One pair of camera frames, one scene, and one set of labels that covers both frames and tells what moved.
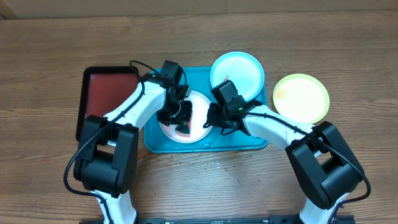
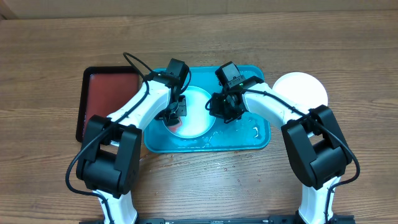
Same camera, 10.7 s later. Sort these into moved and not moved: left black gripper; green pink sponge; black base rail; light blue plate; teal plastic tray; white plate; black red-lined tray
Moved: light blue plate; green pink sponge; white plate
Not moved: left black gripper; black red-lined tray; black base rail; teal plastic tray
